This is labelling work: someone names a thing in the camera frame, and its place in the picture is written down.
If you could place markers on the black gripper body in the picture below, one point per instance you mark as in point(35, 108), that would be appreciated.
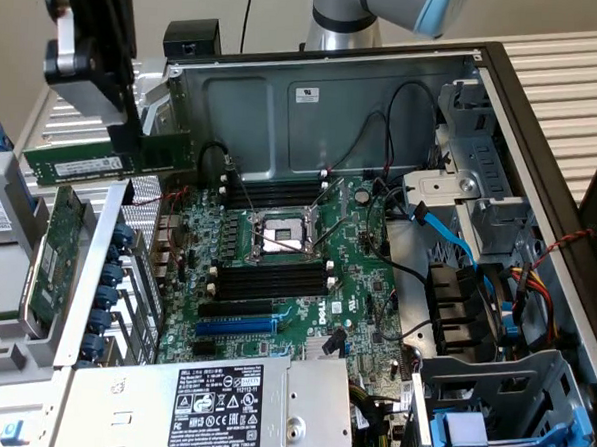
point(118, 24)

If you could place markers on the green RAM stick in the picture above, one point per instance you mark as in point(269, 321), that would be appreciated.
point(81, 164)

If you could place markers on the black box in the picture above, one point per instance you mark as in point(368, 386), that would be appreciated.
point(193, 35)

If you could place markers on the blue card latch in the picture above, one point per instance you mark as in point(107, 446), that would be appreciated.
point(107, 296)
point(114, 255)
point(100, 319)
point(123, 234)
point(92, 347)
point(111, 274)

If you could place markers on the open metal PC case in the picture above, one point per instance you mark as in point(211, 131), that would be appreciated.
point(244, 110)

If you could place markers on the grey parts rack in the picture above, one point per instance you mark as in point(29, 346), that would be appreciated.
point(6, 168)

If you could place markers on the metal locking lever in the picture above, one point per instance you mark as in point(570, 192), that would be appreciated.
point(330, 236)
point(244, 190)
point(330, 191)

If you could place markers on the green expansion card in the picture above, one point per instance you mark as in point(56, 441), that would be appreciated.
point(57, 251)

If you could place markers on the CPU socket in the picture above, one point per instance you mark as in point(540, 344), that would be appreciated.
point(283, 233)

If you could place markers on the long black expansion slot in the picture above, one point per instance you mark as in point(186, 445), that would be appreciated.
point(234, 309)

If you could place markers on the blue expansion slot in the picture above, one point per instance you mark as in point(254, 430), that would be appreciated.
point(233, 326)

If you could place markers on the short black expansion slot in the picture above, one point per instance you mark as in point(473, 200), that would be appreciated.
point(204, 348)

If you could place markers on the coin cell battery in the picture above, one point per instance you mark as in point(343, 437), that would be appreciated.
point(363, 196)

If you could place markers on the green Dell motherboard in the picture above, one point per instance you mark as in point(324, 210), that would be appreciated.
point(345, 281)

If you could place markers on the silver power supply unit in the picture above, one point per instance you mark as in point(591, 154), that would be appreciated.
point(143, 415)

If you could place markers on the silver chipset heatsink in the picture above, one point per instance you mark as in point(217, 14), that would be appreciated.
point(314, 348)

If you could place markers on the blue push button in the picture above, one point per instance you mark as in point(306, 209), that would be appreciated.
point(14, 431)

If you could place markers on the black fan shroud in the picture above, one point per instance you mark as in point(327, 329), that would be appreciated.
point(454, 302)

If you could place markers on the grey disk bay cage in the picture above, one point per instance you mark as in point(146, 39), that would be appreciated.
point(471, 373)

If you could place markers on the blue disk caddy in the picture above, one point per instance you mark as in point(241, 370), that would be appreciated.
point(463, 427)

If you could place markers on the metal drive bay bracket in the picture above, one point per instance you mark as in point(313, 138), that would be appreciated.
point(499, 214)

